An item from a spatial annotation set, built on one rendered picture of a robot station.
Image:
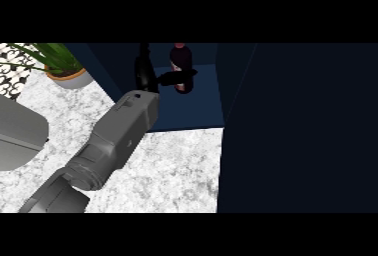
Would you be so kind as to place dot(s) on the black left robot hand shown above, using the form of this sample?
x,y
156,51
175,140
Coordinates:
x,y
147,75

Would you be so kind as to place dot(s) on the dark wine bottle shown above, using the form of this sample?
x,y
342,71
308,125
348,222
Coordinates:
x,y
181,57

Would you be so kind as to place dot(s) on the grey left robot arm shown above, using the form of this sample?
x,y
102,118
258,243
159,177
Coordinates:
x,y
119,128

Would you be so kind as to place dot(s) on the dark blue cabinet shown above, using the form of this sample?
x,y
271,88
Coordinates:
x,y
189,103

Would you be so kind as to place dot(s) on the dark blue cabinet door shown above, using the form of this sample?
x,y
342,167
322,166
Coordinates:
x,y
299,130

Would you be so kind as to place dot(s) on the green potted plant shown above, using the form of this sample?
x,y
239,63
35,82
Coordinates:
x,y
60,63

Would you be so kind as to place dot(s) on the black white patterned panel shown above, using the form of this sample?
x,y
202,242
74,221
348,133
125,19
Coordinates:
x,y
11,75

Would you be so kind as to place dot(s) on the grey rounded appliance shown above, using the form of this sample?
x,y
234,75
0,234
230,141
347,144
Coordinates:
x,y
16,133

